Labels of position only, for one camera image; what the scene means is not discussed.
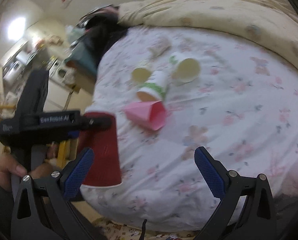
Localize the black cable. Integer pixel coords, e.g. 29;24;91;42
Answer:
140;218;149;240

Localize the black clothing pile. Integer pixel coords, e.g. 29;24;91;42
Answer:
76;12;128;66

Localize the white green cup right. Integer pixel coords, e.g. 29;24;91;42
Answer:
169;52;201;83

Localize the white floral bed sheet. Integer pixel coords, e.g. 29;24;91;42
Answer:
81;27;298;232

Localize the cream paper cup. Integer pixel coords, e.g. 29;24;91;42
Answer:
131;62;152;84

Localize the pink paper cup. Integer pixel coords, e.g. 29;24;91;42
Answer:
123;101;167;131

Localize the red ribbed paper cup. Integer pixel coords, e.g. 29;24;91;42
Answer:
77;112;122;187

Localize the cream yellow blanket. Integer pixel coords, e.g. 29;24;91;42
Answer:
119;0;298;69

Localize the teal bin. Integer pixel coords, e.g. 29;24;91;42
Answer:
63;42;100;81

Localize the white green paper cup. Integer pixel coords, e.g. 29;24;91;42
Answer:
137;70;169;101

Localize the person's left hand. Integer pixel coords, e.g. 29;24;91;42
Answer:
0;153;54;192

